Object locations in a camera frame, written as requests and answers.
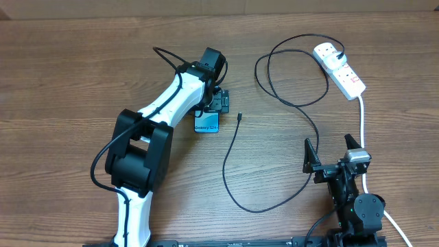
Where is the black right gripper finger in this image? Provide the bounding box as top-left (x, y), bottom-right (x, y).
top-left (344, 134), bottom-right (361, 150)
top-left (303, 138), bottom-right (320, 167)

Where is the Samsung Galaxy smartphone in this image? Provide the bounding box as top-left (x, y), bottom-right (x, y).
top-left (194, 110), bottom-right (219, 133)

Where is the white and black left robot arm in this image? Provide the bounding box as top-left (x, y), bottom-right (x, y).
top-left (104, 47), bottom-right (228, 246)

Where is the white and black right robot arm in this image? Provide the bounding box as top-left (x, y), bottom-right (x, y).
top-left (302, 134), bottom-right (387, 246)

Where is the white charger plug adapter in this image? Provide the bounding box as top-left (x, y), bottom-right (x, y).
top-left (323, 51), bottom-right (347, 71)

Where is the white power strip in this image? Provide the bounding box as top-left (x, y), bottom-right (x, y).
top-left (313, 43), bottom-right (366, 100)

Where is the white power strip cord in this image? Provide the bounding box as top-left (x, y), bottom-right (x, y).
top-left (357, 95), bottom-right (414, 247)

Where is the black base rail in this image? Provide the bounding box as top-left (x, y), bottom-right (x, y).
top-left (82, 236), bottom-right (388, 247)

